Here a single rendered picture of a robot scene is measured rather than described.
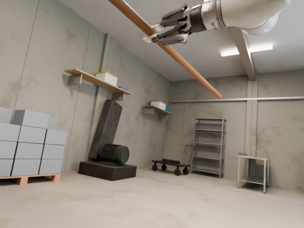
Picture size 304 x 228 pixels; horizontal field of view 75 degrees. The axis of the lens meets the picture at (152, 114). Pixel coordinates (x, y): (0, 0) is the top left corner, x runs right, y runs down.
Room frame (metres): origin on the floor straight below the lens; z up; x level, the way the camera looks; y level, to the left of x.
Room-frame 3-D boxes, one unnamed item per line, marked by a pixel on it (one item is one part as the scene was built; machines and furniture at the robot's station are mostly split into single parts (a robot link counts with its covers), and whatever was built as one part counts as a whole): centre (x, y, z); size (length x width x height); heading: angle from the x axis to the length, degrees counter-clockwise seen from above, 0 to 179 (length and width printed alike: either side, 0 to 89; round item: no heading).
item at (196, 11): (0.57, -0.09, 1.16); 0.09 x 0.07 x 0.08; 52
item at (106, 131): (4.61, 0.83, 0.90); 1.08 x 1.06 x 1.79; 56
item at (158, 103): (6.77, -0.18, 2.16); 0.46 x 0.38 x 0.26; 146
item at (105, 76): (4.69, 1.22, 2.23); 0.44 x 0.36 x 0.25; 146
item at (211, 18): (0.53, -0.15, 1.16); 0.09 x 0.06 x 0.09; 142
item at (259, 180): (5.37, -2.90, 0.43); 1.65 x 0.63 x 0.85; 146
